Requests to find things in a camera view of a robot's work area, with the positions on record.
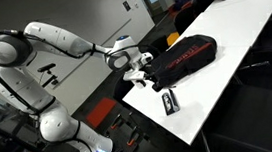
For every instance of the dark open glasses case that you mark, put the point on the dark open glasses case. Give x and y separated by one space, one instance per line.
175 104

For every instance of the large black chair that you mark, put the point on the large black chair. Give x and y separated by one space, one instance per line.
257 121

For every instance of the dark wall poster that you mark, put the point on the dark wall poster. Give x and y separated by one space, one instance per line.
126 6

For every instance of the black red-lettered backpack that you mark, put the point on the black red-lettered backpack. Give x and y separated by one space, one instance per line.
187 56

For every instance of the yellow block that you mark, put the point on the yellow block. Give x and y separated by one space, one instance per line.
172 38

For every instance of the metal table leg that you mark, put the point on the metal table leg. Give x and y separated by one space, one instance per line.
206 146

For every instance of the black office chair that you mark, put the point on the black office chair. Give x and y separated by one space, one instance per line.
184 20

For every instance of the black chair with armrest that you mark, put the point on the black chair with armrest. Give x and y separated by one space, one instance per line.
269 64

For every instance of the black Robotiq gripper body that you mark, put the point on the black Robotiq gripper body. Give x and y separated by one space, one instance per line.
146 80

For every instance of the black camera on tripod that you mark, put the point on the black camera on tripod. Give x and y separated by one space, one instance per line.
46 68

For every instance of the black metal frame bar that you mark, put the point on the black metal frame bar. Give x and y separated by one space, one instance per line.
22 142

